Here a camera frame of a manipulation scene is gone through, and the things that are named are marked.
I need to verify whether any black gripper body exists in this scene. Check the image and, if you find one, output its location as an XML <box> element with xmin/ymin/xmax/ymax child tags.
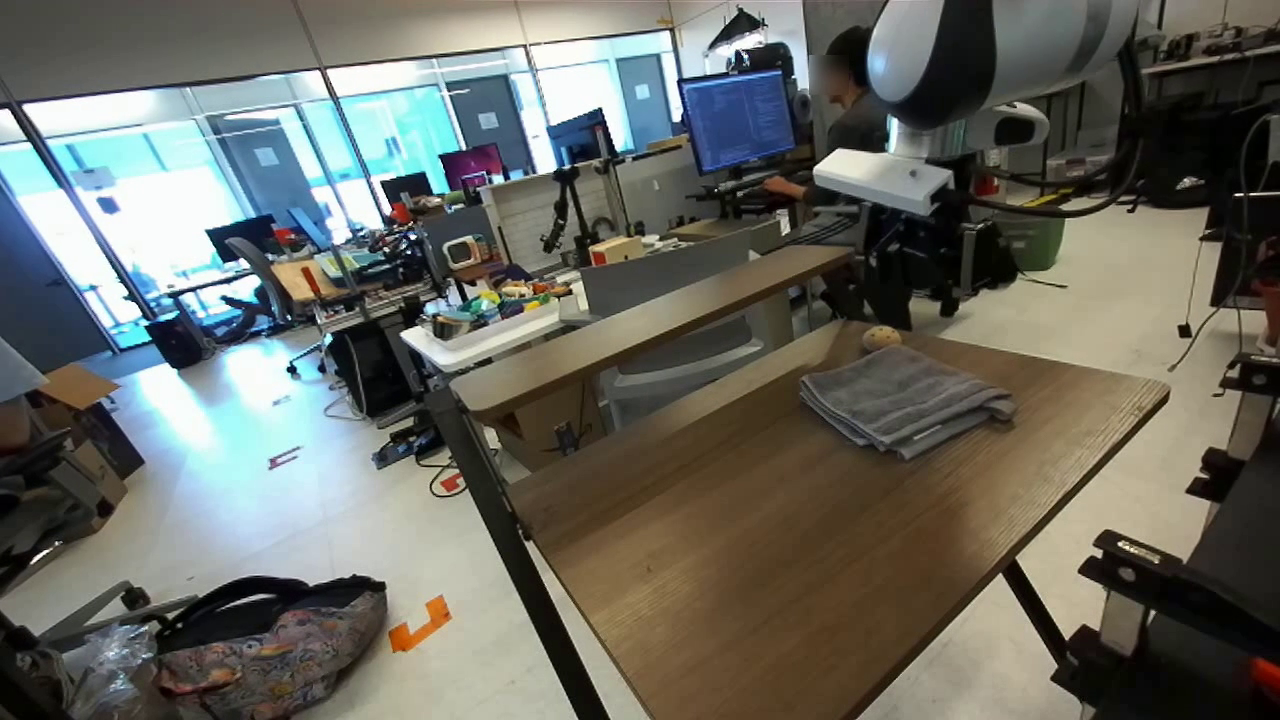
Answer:
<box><xmin>887</xmin><ymin>213</ymin><xmax>1018</xmax><ymax>303</ymax></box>

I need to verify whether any grey towel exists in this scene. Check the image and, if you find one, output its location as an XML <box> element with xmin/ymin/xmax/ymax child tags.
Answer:
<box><xmin>796</xmin><ymin>346</ymin><xmax>1018</xmax><ymax>464</ymax></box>

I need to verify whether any green bin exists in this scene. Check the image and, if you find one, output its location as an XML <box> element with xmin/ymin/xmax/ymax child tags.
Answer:
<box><xmin>993</xmin><ymin>209</ymin><xmax>1071</xmax><ymax>276</ymax></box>

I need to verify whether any large blue screen monitor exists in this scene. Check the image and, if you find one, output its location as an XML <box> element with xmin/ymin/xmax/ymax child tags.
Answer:
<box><xmin>674</xmin><ymin>69</ymin><xmax>805</xmax><ymax>180</ymax></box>

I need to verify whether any brown wooden bench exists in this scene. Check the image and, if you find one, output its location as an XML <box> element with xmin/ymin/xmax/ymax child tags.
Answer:
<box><xmin>446</xmin><ymin>241</ymin><xmax>856</xmax><ymax>464</ymax></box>

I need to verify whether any small wooden box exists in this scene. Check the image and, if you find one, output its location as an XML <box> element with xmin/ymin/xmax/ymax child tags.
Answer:
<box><xmin>585</xmin><ymin>234</ymin><xmax>656</xmax><ymax>267</ymax></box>

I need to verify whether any small dark monitor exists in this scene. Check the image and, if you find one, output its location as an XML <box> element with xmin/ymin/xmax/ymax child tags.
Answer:
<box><xmin>547</xmin><ymin>108</ymin><xmax>622</xmax><ymax>173</ymax></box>

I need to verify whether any black tripod stand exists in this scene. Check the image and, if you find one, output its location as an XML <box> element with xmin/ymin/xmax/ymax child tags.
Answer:
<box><xmin>537</xmin><ymin>163</ymin><xmax>604</xmax><ymax>255</ymax></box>

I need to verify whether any white table with toys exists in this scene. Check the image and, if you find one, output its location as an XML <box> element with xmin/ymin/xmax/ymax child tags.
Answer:
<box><xmin>396</xmin><ymin>272</ymin><xmax>593</xmax><ymax>375</ymax></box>

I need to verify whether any pink screen monitor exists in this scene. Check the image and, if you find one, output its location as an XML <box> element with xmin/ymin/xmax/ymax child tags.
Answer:
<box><xmin>437</xmin><ymin>139</ymin><xmax>512</xmax><ymax>200</ymax></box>

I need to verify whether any black computer tower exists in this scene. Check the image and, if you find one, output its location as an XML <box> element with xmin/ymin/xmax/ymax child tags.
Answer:
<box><xmin>323</xmin><ymin>317</ymin><xmax>423</xmax><ymax>422</ymax></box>

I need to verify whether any black office chair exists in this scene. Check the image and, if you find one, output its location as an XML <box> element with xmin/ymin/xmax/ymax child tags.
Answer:
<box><xmin>202</xmin><ymin>213</ymin><xmax>303</xmax><ymax>337</ymax></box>

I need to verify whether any patterned backpack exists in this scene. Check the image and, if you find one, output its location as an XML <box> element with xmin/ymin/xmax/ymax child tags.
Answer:
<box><xmin>71</xmin><ymin>571</ymin><xmax>391</xmax><ymax>720</ymax></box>

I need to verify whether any black trash bin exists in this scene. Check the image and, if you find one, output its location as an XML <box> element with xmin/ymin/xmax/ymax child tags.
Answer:
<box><xmin>145</xmin><ymin>317</ymin><xmax>212</xmax><ymax>373</ymax></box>

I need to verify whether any open cardboard box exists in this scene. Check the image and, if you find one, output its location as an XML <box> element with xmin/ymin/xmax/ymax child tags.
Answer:
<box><xmin>33</xmin><ymin>363</ymin><xmax>146</xmax><ymax>486</ymax></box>

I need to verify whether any clear plastic bag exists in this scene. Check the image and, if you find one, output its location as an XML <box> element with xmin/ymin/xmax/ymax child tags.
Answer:
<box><xmin>56</xmin><ymin>617</ymin><xmax>170</xmax><ymax>720</ymax></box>

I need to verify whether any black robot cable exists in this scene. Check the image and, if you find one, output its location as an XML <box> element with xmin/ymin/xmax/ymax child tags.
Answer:
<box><xmin>977</xmin><ymin>54</ymin><xmax>1153</xmax><ymax>226</ymax></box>

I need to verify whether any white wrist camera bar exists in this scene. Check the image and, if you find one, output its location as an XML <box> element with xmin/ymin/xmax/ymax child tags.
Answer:
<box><xmin>809</xmin><ymin>145</ymin><xmax>961</xmax><ymax>226</ymax></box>

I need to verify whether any orange handled black clamp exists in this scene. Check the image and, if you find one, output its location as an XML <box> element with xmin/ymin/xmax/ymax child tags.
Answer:
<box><xmin>1074</xmin><ymin>527</ymin><xmax>1280</xmax><ymax>655</ymax></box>

